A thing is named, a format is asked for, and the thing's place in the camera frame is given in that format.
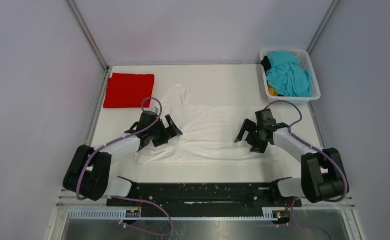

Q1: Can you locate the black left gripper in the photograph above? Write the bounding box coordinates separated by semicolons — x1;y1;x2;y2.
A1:
148;114;181;147

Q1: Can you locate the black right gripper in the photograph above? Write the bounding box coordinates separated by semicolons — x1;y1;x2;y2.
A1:
235;118;268;154

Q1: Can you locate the white t shirt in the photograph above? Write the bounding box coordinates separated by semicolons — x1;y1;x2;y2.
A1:
134;84;278;165

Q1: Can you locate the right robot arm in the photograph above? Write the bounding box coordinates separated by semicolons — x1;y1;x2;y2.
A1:
235;108;349;206

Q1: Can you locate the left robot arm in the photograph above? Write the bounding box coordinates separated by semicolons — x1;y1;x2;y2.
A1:
62;110;183;206

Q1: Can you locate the yellow garment in basket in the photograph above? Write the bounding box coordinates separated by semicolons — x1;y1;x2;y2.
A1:
268;85;278;96

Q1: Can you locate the folded red t shirt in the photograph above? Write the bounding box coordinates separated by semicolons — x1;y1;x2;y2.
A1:
103;72;155;109

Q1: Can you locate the turquoise t shirt in basket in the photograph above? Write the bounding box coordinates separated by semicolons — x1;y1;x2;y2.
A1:
266;50;312;98

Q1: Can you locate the black garment in basket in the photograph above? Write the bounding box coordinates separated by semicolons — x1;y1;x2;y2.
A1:
260;55;272;72

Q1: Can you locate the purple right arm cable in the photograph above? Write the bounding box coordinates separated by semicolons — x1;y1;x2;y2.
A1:
263;99;349;239

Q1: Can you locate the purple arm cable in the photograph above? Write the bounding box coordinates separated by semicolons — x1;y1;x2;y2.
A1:
263;99;349;239
75;96;175;237

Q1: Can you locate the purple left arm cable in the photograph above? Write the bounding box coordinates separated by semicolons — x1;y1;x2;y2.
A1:
75;96;175;237

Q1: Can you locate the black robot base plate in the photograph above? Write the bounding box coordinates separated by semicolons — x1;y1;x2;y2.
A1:
106;182;293;214

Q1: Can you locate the white slotted cable duct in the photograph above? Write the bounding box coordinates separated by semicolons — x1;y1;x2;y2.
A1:
68;207;290;221

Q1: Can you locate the aluminium frame rail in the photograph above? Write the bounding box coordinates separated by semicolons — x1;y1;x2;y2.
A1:
65;0;109;71

